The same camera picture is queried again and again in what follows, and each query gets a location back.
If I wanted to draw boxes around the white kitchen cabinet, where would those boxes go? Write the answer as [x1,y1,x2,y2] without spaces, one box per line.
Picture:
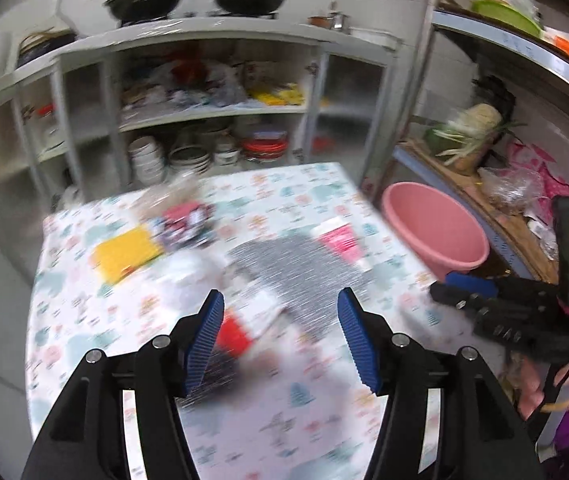
[0,18,397,278]

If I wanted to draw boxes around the clear bubble wrap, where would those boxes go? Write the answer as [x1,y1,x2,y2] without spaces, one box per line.
[130,170,201,221]

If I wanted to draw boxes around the stack of white bowls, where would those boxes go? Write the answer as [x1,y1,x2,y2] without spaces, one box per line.
[128,136,166,186]

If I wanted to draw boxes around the pink plastic basin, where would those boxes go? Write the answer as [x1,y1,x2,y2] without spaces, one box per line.
[381,182,489,281]

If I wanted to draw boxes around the pink patterned bag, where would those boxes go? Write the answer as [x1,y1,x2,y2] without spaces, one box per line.
[505,140,569,256]

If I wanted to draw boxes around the yellow packets on shelf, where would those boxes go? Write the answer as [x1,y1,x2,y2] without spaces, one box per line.
[249,82,305,106]

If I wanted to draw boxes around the red white paper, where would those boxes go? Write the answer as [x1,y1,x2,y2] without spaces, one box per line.
[151,202,215,252]

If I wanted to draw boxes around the steel kettle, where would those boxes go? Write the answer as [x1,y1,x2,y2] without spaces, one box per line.
[327,0,350,34]

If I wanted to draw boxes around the black wok with lid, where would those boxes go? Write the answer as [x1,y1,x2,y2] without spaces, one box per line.
[104,0,181,27]

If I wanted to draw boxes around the yellow foam net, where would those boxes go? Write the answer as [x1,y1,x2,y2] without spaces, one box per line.
[94,226,164,285]

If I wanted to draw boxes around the person right hand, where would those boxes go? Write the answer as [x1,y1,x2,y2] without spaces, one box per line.
[516,356,569,424]

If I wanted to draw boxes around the red white paper box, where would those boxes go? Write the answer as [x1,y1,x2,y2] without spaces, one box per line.
[216,287,284,358]

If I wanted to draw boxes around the pink white wrapper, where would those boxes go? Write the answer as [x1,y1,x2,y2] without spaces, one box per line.
[310,217,372,273]

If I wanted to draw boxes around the red lidded containers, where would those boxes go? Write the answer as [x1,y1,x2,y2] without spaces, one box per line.
[240,131,289,162]

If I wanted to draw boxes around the cardboard shelf liner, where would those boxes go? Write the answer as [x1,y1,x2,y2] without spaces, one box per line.
[393,140,559,284]

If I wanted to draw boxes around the floral bear tablecloth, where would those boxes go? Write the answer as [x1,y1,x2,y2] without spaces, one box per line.
[25,164,505,479]

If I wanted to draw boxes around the steel wool scrubber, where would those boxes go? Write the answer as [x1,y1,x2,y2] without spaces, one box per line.
[176,348,268,408]

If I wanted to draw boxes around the white patterned pot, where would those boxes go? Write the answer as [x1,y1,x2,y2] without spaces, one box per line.
[214,136,241,166]

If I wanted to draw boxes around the clear plastic bag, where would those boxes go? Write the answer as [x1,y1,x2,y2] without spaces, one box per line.
[478,167,543,214]

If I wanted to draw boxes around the metal rack shelf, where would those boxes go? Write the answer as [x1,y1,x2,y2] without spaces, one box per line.
[365,1,569,283]

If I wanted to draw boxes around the clear container with vegetables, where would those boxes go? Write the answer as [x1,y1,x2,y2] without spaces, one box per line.
[423,103,523,176]

